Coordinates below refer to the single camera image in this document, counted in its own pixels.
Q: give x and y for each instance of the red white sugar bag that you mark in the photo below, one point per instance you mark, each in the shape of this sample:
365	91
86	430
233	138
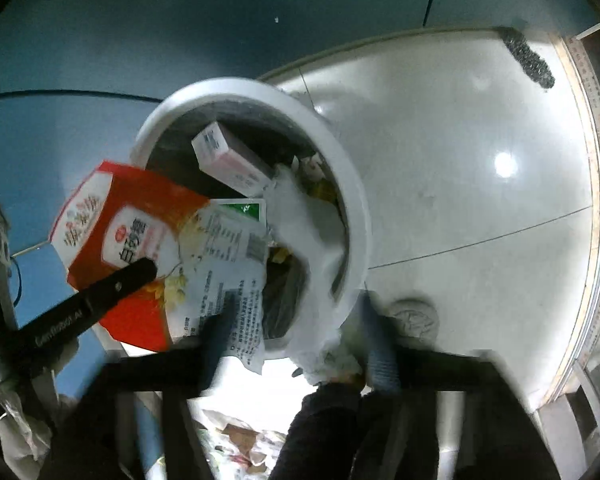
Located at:
117	215

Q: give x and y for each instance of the white round trash bin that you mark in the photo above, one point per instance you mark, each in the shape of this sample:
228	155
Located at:
271	123

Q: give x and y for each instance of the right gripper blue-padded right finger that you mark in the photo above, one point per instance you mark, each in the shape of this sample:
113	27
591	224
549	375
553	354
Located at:
498	439

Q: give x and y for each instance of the black trouser legs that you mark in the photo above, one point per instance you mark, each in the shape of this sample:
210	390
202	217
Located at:
340	433

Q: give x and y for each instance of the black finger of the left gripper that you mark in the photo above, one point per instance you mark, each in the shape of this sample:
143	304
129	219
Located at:
24	353

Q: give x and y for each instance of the white pink carton box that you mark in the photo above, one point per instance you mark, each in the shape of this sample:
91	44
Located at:
225	158

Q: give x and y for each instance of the blue kitchen cabinets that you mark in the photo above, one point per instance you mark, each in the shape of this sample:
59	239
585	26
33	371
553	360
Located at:
478	179

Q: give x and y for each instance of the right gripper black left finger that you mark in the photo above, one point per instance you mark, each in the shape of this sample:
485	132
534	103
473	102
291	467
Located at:
99	439

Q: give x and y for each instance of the green white packet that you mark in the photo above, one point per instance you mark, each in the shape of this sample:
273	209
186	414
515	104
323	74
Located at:
222	259

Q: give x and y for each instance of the black scrubber on floor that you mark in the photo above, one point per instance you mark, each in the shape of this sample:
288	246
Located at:
530	62

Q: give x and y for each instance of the clear plastic bag of trash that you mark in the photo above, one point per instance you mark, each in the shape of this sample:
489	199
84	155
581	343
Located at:
233	449

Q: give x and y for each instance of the white tissue paper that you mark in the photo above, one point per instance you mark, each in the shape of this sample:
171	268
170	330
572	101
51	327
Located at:
306	299

